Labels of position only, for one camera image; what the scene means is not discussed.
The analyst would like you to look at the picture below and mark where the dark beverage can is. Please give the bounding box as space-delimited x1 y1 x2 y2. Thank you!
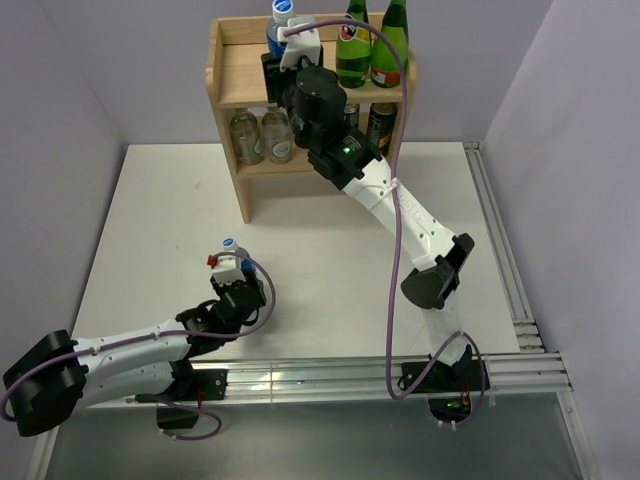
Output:
366 103 397 156
344 103 360 127

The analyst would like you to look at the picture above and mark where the water bottle blue label front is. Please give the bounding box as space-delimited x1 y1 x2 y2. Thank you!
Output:
216 237 256 283

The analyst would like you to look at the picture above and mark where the water bottle blue label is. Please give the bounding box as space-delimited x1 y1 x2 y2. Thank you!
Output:
266 0 295 58
216 237 256 283

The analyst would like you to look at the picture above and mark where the green glass bottle front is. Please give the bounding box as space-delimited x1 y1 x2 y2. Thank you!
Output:
335 24 371 89

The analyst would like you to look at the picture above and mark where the green glass bottle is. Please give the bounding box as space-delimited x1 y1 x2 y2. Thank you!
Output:
335 24 371 89
371 0 409 88

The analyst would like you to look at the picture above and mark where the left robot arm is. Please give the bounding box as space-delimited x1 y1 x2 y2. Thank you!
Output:
1 271 275 437

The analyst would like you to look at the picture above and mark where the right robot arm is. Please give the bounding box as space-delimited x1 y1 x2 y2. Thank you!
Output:
261 53 475 390

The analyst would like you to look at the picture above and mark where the wooden two-tier shelf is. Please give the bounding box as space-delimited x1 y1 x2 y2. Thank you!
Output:
205 16 418 224

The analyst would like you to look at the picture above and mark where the clear glass bottle right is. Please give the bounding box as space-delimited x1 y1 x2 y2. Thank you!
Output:
261 105 293 165

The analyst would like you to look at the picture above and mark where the clear glass bottle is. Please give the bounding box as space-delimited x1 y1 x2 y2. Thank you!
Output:
230 108 263 166
261 105 293 165

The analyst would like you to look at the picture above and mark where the clear glass bottle left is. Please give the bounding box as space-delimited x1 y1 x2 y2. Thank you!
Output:
230 108 263 166

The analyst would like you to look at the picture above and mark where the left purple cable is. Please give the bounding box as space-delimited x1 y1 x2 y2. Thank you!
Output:
0 249 279 441

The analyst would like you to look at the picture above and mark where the purple cable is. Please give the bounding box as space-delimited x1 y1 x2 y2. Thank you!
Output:
287 19 484 429
0 249 279 441

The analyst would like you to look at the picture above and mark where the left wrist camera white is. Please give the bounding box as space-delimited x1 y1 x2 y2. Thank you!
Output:
207 252 245 286

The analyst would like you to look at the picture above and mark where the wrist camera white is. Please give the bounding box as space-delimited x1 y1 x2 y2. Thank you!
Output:
207 252 245 286
276 15 322 72

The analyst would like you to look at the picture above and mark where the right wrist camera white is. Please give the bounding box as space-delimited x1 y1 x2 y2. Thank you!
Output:
276 15 322 72

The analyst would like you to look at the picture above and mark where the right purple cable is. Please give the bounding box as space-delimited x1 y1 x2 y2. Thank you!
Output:
287 19 484 429

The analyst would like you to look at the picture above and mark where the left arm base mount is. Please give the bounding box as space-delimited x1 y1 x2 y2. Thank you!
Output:
134 369 228 441

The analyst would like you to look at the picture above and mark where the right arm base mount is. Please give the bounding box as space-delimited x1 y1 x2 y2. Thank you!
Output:
397 359 491 431

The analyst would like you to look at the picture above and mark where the aluminium front rail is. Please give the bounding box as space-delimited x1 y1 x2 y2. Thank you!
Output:
47 352 571 409

